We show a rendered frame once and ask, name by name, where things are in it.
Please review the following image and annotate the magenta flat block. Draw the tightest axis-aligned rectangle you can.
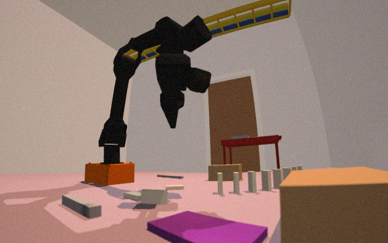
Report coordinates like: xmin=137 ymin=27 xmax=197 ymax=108
xmin=147 ymin=211 xmax=268 ymax=243

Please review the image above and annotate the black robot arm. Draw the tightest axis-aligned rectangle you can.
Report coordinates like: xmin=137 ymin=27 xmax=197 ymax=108
xmin=98 ymin=15 xmax=212 ymax=164

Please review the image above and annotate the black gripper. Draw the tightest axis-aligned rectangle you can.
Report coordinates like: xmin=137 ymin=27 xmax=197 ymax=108
xmin=155 ymin=52 xmax=191 ymax=129

